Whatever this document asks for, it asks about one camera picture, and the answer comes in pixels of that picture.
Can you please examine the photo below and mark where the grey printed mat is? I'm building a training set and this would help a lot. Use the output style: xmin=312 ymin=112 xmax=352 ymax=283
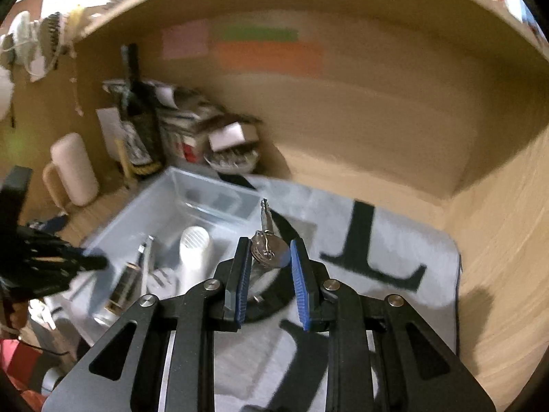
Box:
xmin=43 ymin=172 xmax=464 ymax=412

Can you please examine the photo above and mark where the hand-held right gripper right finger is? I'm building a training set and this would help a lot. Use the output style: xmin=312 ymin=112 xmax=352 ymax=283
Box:
xmin=289 ymin=237 xmax=496 ymax=412

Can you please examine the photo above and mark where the black and gold tube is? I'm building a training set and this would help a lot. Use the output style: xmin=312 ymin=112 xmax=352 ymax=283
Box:
xmin=105 ymin=264 xmax=142 ymax=314

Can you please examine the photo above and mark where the yellow ribbon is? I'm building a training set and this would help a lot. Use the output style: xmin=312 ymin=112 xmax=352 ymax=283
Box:
xmin=69 ymin=4 xmax=86 ymax=39

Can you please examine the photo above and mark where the silver key bunch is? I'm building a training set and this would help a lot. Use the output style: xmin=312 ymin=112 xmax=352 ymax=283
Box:
xmin=250 ymin=197 xmax=290 ymax=273

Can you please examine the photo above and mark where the white hanging cloth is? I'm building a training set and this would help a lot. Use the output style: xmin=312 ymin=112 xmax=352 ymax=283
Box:
xmin=0 ymin=11 xmax=48 ymax=82

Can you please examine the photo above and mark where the orange sticky note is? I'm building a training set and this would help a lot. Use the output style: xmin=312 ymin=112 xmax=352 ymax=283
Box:
xmin=217 ymin=43 xmax=324 ymax=77

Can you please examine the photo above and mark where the clear plastic storage bin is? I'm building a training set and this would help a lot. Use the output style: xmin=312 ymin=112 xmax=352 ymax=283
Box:
xmin=81 ymin=167 xmax=318 ymax=335

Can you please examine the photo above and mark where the white handheld electric device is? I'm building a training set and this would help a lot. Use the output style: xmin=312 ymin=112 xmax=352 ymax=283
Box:
xmin=178 ymin=225 xmax=215 ymax=293

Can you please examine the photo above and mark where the blue and white plastic gadget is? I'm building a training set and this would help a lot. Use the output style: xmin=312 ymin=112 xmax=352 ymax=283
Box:
xmin=521 ymin=0 xmax=541 ymax=35

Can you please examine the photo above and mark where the pink mug with handle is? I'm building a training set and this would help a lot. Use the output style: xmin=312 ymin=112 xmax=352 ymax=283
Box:
xmin=42 ymin=133 xmax=100 ymax=215

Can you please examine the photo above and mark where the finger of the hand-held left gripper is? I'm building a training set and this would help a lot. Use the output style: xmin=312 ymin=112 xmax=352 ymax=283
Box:
xmin=17 ymin=257 xmax=109 ymax=297
xmin=17 ymin=223 xmax=86 ymax=260

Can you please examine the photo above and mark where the red cloth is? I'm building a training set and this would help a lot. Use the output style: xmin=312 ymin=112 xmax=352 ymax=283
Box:
xmin=0 ymin=339 xmax=48 ymax=412

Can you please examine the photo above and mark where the white bowl of stones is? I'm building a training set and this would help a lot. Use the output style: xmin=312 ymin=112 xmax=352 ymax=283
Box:
xmin=203 ymin=146 xmax=262 ymax=172

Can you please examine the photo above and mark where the beaded string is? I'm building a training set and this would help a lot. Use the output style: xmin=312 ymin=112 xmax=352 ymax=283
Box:
xmin=69 ymin=77 xmax=84 ymax=116

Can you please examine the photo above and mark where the dark wine bottle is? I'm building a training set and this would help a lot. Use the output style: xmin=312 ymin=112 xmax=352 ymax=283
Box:
xmin=120 ymin=44 xmax=166 ymax=176

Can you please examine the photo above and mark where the white card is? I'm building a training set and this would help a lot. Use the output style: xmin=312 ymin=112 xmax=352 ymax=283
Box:
xmin=208 ymin=122 xmax=260 ymax=152

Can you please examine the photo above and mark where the white paper tag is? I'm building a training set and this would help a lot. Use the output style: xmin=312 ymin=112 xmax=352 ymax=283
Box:
xmin=30 ymin=58 xmax=54 ymax=82

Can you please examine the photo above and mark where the black lace band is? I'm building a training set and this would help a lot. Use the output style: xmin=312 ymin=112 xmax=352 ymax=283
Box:
xmin=40 ymin=12 xmax=65 ymax=58

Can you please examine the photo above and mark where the stack of small books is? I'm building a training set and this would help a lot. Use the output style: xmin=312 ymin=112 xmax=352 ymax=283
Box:
xmin=156 ymin=107 xmax=215 ymax=166

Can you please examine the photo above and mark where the wooden shelf board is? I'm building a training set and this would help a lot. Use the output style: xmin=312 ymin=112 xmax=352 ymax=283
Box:
xmin=77 ymin=0 xmax=549 ymax=58

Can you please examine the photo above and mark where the pink sticky note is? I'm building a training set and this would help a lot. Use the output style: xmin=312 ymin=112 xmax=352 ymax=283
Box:
xmin=162 ymin=21 xmax=210 ymax=60

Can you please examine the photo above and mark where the green sticky note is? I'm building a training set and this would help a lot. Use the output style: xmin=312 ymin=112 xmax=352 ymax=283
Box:
xmin=210 ymin=26 xmax=300 ymax=44

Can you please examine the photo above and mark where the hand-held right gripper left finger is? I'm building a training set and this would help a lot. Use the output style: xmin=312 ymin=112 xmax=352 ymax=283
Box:
xmin=43 ymin=236 xmax=254 ymax=412

